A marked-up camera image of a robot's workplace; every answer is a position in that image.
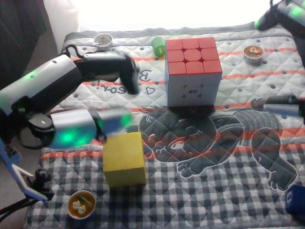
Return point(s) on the yellow cube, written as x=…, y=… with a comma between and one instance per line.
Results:
x=124, y=162

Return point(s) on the small blue cube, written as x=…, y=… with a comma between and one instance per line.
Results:
x=295, y=200

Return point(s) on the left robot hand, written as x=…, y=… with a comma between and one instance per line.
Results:
x=74, y=126

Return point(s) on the white toy bowl with spoon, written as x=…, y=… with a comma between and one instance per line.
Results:
x=103, y=41

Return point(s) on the green toy cylinder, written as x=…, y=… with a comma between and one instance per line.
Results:
x=159, y=47

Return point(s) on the toy soup bowl with eggs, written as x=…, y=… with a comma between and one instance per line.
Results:
x=253, y=54

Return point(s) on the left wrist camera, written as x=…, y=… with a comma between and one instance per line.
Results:
x=43, y=180

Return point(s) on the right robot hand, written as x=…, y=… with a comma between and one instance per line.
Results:
x=283, y=108

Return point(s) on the grey quilt with bear print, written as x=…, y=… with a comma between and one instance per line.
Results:
x=214, y=190

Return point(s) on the orange toy soup bowl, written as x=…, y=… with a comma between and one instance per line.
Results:
x=81, y=205

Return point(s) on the large Rubik's cube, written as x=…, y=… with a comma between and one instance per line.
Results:
x=193, y=78

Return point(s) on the black curtain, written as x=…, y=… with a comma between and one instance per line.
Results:
x=19, y=31

